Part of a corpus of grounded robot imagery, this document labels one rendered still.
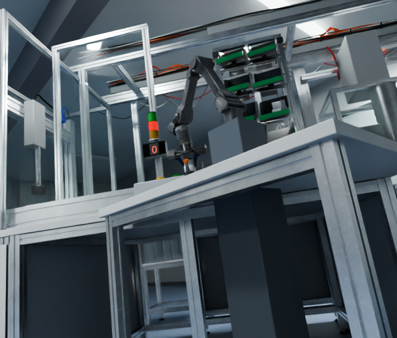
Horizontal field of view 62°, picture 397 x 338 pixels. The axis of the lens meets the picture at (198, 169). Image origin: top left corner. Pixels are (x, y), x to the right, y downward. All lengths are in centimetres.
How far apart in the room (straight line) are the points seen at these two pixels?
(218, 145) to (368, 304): 67
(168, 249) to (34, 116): 186
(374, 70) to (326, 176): 190
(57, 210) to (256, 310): 94
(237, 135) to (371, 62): 161
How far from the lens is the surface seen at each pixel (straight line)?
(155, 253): 347
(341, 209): 62
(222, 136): 108
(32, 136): 227
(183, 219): 125
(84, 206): 149
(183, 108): 146
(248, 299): 102
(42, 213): 159
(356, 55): 252
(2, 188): 170
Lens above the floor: 67
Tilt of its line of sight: 14 degrees up
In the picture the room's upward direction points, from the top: 8 degrees counter-clockwise
